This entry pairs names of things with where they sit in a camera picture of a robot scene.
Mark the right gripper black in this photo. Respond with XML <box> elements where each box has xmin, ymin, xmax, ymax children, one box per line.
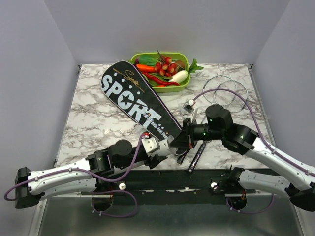
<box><xmin>170</xmin><ymin>117</ymin><xmax>224</xmax><ymax>148</ymax></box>

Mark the white shuttlecock tube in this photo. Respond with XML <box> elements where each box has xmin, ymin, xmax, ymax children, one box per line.
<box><xmin>157</xmin><ymin>139</ymin><xmax>178</xmax><ymax>156</ymax></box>

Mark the white shuttlecock with black band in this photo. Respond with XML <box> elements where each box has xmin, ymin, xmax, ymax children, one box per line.
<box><xmin>180</xmin><ymin>108</ymin><xmax>188</xmax><ymax>117</ymax></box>

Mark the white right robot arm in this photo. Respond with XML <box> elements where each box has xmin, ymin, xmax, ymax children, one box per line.
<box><xmin>170</xmin><ymin>105</ymin><xmax>315</xmax><ymax>212</ymax></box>

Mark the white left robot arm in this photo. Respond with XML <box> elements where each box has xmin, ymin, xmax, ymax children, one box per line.
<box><xmin>14</xmin><ymin>138</ymin><xmax>171</xmax><ymax>209</ymax></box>

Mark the red toy chili pepper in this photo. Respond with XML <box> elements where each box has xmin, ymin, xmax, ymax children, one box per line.
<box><xmin>142</xmin><ymin>72</ymin><xmax>179</xmax><ymax>86</ymax></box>

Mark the white toy radish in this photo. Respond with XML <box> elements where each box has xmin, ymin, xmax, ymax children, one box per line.
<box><xmin>169</xmin><ymin>70</ymin><xmax>189</xmax><ymax>84</ymax></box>

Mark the green plastic basket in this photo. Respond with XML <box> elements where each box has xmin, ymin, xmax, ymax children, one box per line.
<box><xmin>128</xmin><ymin>51</ymin><xmax>197</xmax><ymax>93</ymax></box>

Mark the red toy cherry bunch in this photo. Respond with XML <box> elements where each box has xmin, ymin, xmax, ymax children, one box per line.
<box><xmin>155</xmin><ymin>51</ymin><xmax>177</xmax><ymax>77</ymax></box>

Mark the brown toy mushroom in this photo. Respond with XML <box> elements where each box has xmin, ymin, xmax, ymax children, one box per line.
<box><xmin>175</xmin><ymin>60</ymin><xmax>185</xmax><ymax>70</ymax></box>

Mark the orange toy carrot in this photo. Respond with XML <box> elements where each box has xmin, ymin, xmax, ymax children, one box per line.
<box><xmin>136</xmin><ymin>64</ymin><xmax>156</xmax><ymax>73</ymax></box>

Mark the black racket cover bag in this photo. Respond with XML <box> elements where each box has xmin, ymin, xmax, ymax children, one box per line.
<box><xmin>100</xmin><ymin>61</ymin><xmax>182</xmax><ymax>141</ymax></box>

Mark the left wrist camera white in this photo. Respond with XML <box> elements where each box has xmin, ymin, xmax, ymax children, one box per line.
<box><xmin>141</xmin><ymin>137</ymin><xmax>160</xmax><ymax>155</ymax></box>

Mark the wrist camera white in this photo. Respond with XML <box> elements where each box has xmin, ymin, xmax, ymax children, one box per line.
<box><xmin>180</xmin><ymin>99</ymin><xmax>198</xmax><ymax>125</ymax></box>
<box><xmin>141</xmin><ymin>137</ymin><xmax>160</xmax><ymax>155</ymax></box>

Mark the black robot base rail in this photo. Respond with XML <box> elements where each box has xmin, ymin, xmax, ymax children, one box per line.
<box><xmin>91</xmin><ymin>169</ymin><xmax>255</xmax><ymax>210</ymax></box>

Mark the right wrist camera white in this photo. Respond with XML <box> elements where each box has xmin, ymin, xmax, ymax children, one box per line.
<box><xmin>180</xmin><ymin>99</ymin><xmax>198</xmax><ymax>125</ymax></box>

